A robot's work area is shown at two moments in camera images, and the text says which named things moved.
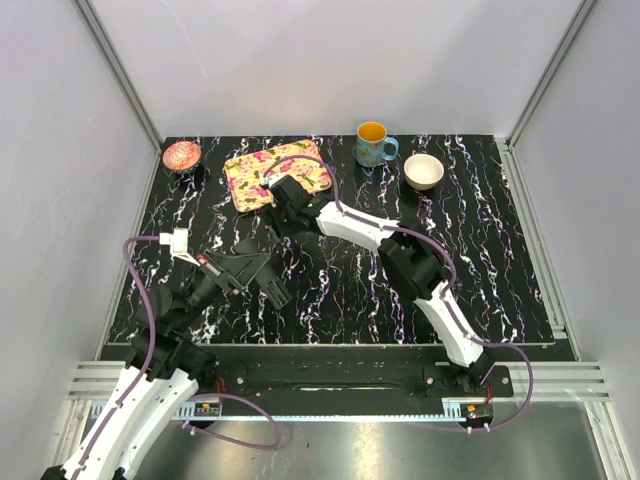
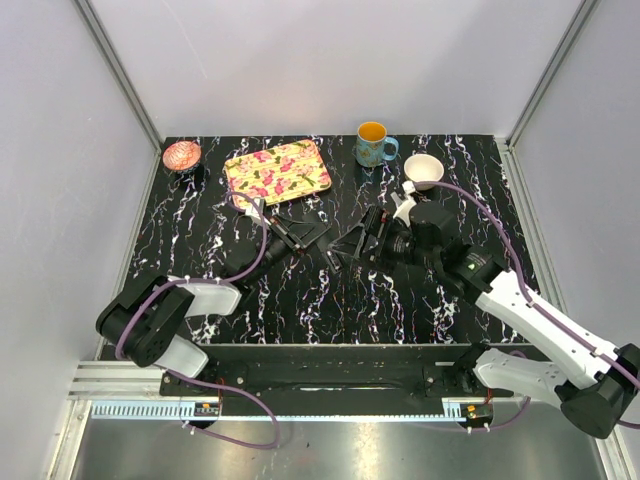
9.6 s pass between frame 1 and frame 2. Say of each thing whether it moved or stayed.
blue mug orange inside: stayed
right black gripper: moved
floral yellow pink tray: stayed
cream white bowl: stayed
